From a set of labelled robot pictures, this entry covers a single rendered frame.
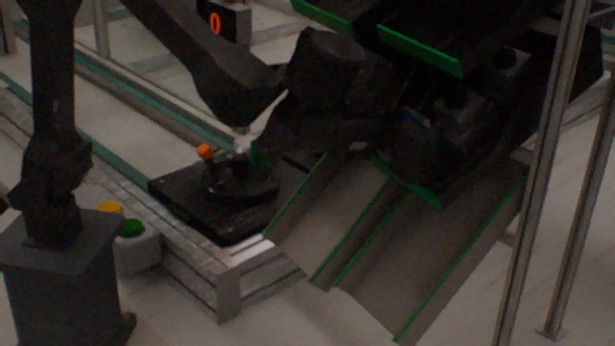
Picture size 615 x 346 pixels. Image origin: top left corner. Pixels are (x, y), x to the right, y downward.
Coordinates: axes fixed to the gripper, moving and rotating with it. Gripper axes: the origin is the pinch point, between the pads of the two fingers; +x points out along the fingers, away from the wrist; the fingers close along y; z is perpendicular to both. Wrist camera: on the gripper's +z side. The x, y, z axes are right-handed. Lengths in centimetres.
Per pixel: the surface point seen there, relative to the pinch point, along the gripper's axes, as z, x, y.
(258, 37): -22, 63, 133
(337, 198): -17.2, 6.6, 14.9
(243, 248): -30.5, -1.1, 24.5
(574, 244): -14.6, 33.5, -8.0
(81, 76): -34, 3, 119
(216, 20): -3, 6, 60
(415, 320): -21.6, 2.5, -9.1
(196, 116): -27, 13, 73
